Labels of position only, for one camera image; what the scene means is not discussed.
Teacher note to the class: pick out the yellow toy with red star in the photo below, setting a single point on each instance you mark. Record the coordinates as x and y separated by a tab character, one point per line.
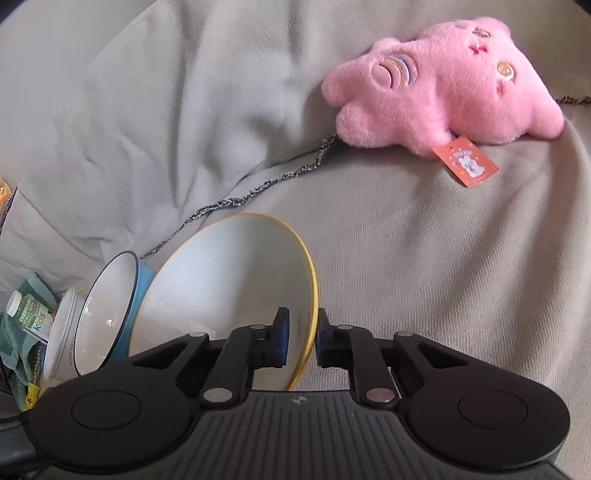
30	397

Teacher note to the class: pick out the beige sofa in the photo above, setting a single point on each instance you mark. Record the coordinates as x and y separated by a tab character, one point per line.
438	277

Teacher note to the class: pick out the yellow-rimmed white plate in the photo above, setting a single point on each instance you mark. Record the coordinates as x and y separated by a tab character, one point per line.
221	277

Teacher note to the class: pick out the white-capped vitamin bottle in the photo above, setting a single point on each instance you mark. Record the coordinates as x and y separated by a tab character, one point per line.
32	316

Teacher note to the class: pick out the orange object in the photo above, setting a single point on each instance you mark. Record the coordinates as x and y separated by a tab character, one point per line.
2	191

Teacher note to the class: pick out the grey blanket with braided trim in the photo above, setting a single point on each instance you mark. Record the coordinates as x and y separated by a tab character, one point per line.
184	115

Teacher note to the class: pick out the green cloth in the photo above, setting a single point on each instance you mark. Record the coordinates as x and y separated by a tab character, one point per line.
14	355

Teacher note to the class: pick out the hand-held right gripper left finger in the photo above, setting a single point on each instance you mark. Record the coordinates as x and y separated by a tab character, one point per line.
281	339

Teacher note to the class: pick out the pink plush toy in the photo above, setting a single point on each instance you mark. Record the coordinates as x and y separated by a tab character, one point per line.
438	92

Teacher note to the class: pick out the white ribbed bowl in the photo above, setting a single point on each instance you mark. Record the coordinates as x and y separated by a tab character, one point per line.
62	332

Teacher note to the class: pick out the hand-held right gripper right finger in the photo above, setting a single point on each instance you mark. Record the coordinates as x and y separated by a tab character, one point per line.
325	344

